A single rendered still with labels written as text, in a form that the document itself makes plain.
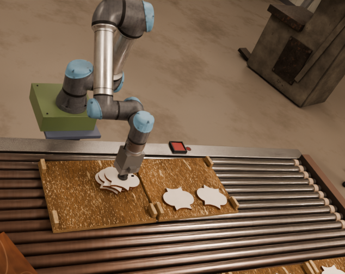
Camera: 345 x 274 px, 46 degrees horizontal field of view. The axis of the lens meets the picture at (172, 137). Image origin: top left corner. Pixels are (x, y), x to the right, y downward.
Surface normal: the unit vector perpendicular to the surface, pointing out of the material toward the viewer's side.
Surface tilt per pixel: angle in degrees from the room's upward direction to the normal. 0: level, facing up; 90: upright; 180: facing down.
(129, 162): 90
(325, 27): 90
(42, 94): 2
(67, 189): 0
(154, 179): 0
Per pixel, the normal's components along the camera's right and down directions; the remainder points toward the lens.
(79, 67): 0.21, -0.73
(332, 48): -0.73, 0.17
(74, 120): 0.42, 0.66
